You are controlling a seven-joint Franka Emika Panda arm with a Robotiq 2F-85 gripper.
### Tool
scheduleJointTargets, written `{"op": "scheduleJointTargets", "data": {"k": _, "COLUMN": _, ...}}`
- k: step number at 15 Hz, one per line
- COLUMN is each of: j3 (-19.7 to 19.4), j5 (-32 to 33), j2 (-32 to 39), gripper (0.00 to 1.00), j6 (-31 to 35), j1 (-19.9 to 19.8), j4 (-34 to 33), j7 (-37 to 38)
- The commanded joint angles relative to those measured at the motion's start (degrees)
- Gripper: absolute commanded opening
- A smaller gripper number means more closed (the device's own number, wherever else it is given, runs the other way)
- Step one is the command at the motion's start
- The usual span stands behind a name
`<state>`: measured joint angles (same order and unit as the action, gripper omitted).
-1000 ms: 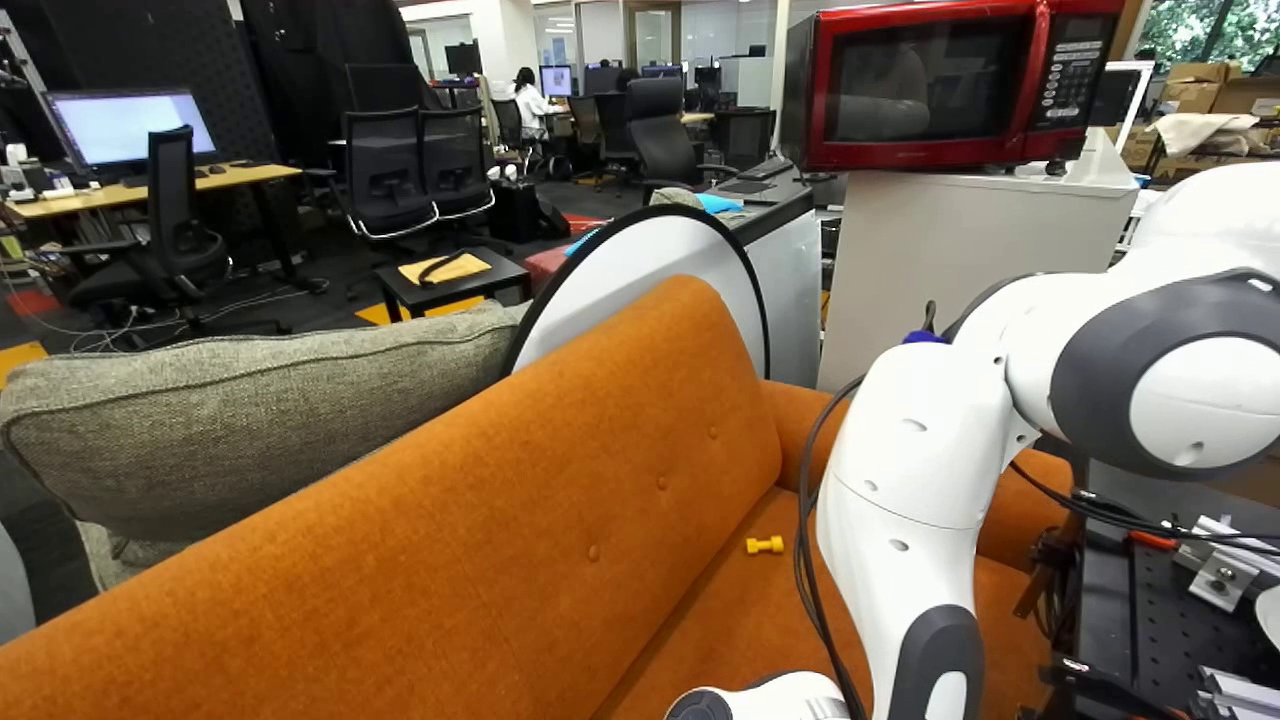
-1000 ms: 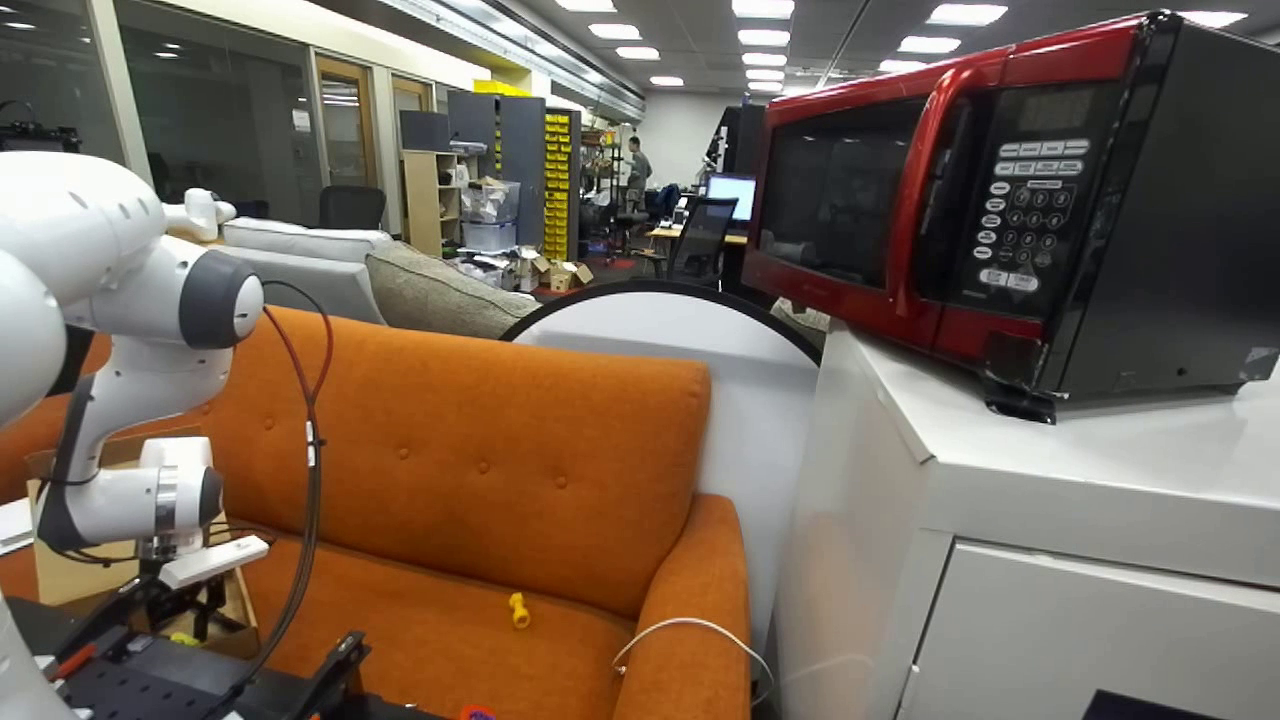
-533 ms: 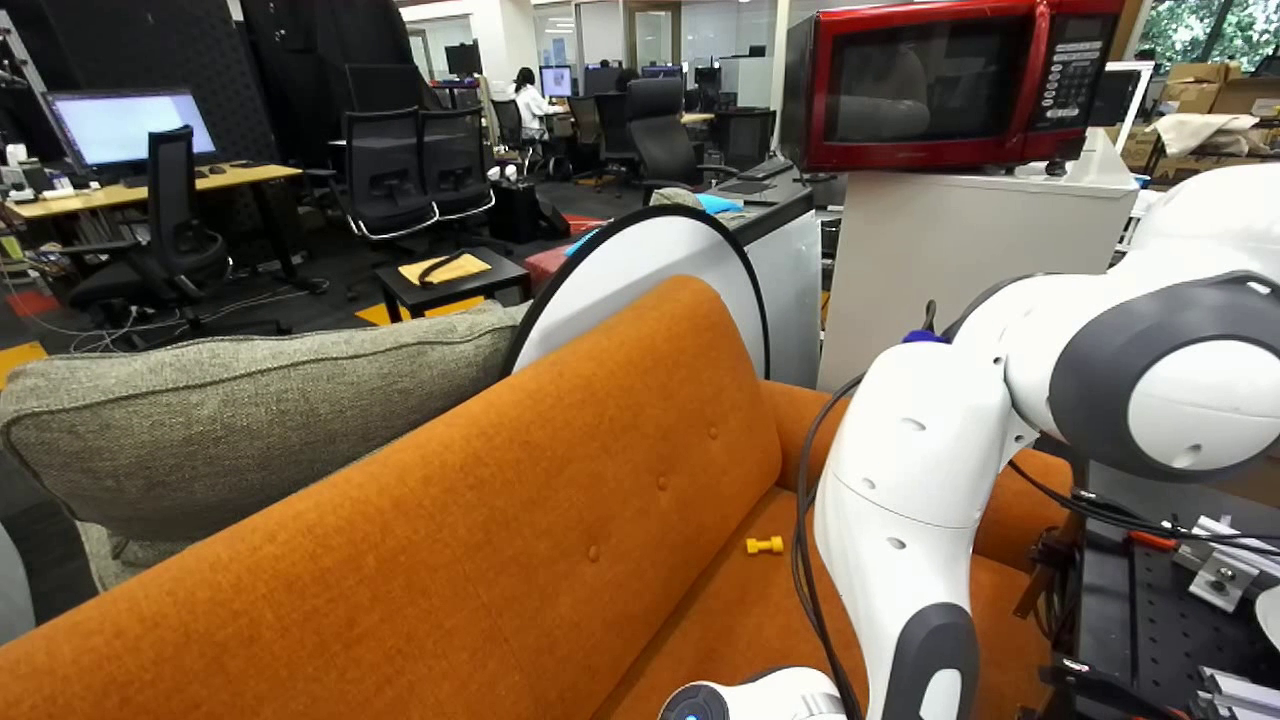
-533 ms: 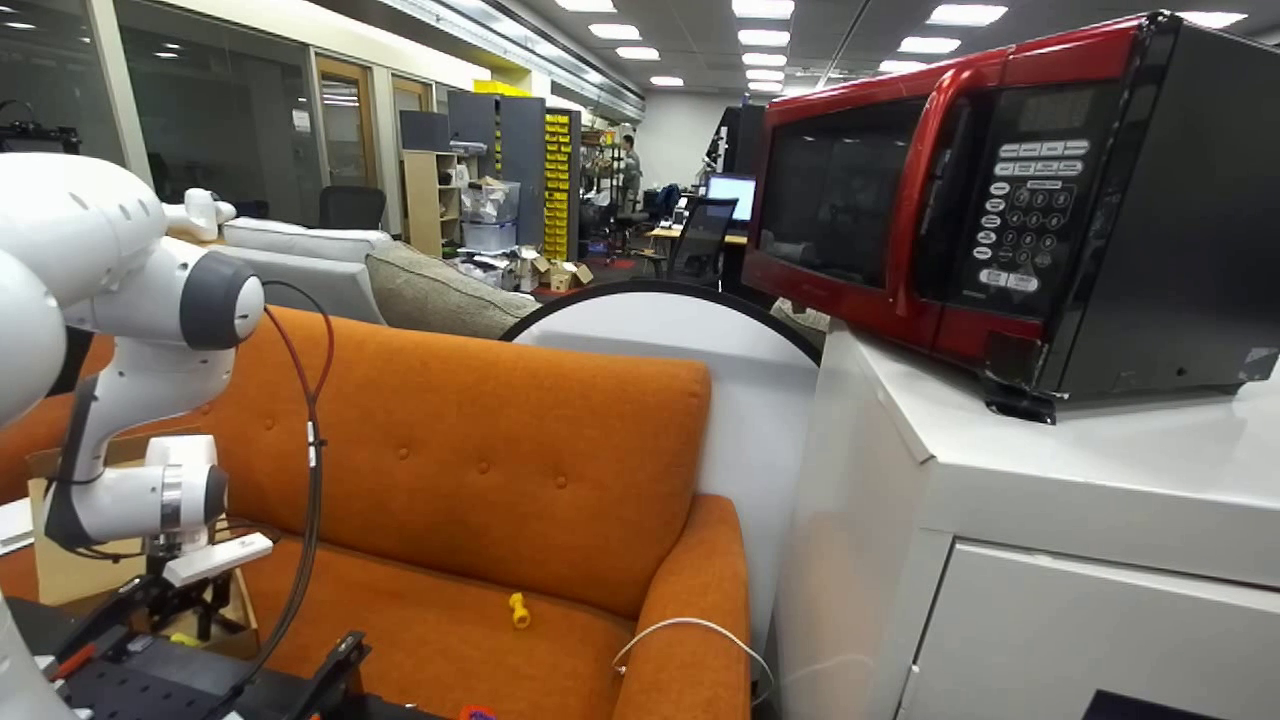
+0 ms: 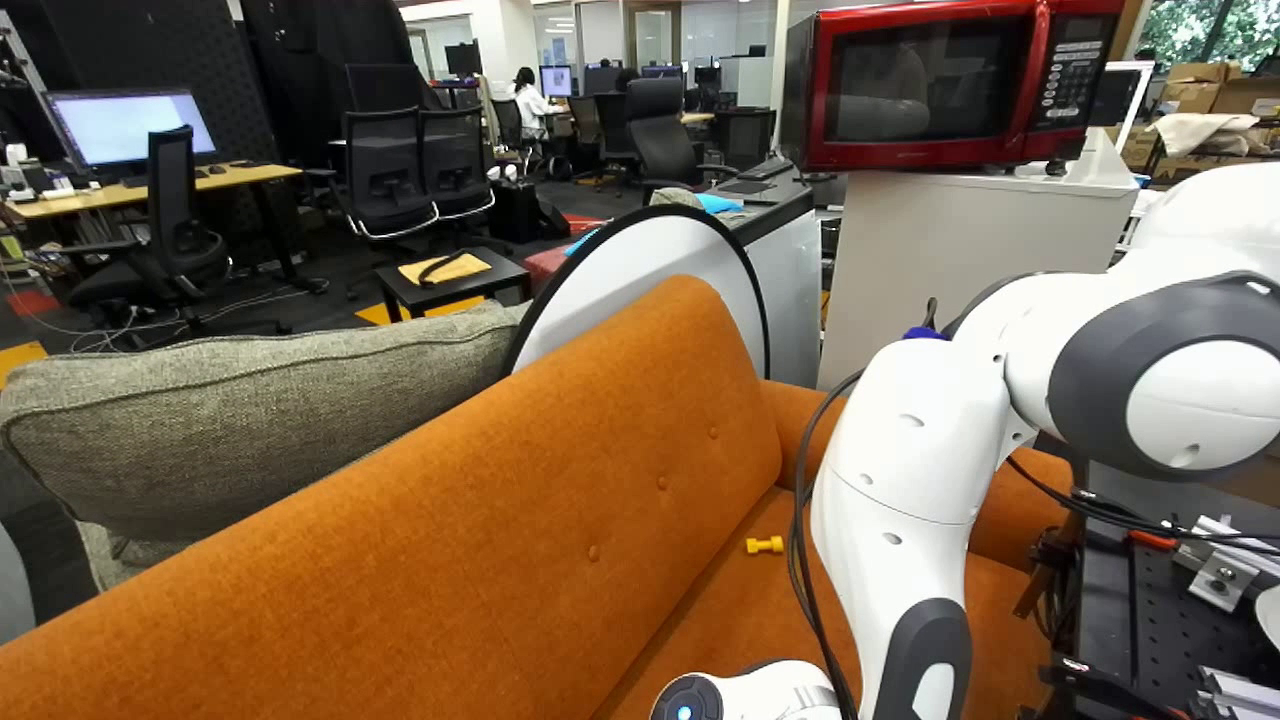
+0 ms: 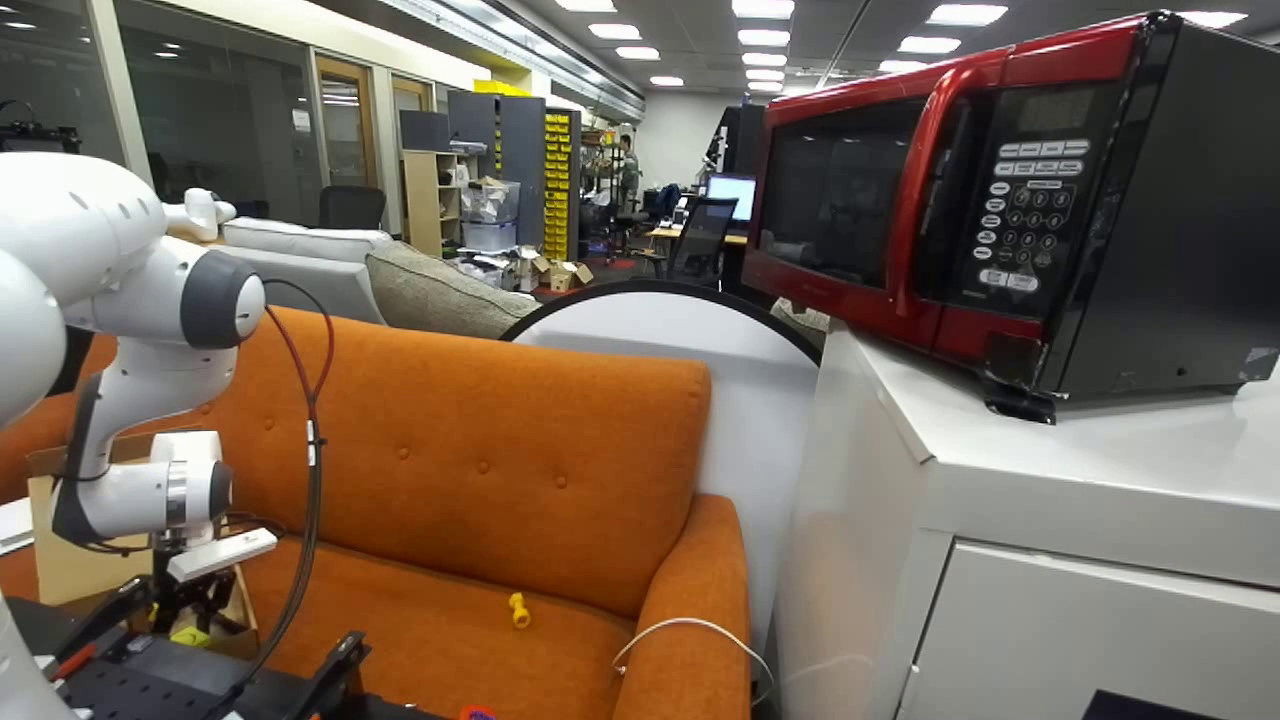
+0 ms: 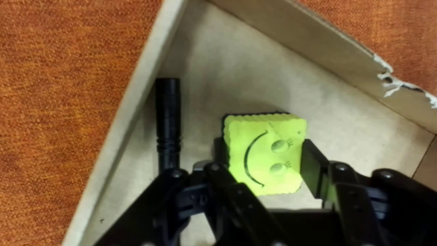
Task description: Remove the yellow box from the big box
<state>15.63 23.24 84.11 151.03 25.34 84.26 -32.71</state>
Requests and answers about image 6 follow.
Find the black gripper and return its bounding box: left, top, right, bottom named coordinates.
left=148, top=558, right=235, bottom=635

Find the black perforated mounting board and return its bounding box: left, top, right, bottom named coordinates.
left=50, top=633, right=443, bottom=720

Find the white low furniture piece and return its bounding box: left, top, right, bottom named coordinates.
left=217, top=216, right=396, bottom=330

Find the orange fabric sofa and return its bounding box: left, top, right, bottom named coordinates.
left=0, top=304, right=755, bottom=720

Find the grey cushion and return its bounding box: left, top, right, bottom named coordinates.
left=359, top=237, right=544, bottom=341

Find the wooden shelf unit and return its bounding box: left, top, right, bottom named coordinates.
left=396, top=143, right=463, bottom=257

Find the yellow black sign pillar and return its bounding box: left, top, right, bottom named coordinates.
left=536, top=106, right=580, bottom=263

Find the round white panel black rim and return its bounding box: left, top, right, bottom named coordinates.
left=497, top=275, right=828, bottom=643

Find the background laptop screen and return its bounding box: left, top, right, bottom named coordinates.
left=700, top=171, right=759, bottom=230

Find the white cabinet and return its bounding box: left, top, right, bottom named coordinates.
left=773, top=324, right=1280, bottom=720

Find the red microwave oven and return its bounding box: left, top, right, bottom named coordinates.
left=740, top=7, right=1280, bottom=427

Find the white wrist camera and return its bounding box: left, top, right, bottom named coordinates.
left=165, top=525, right=278, bottom=590

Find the red black handled tool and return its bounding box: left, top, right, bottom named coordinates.
left=44, top=576, right=157, bottom=685

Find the black clamp handle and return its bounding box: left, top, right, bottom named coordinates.
left=283, top=628, right=376, bottom=720

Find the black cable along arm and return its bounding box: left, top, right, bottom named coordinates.
left=197, top=275, right=338, bottom=720

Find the thin white cable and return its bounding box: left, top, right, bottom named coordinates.
left=609, top=613, right=780, bottom=706

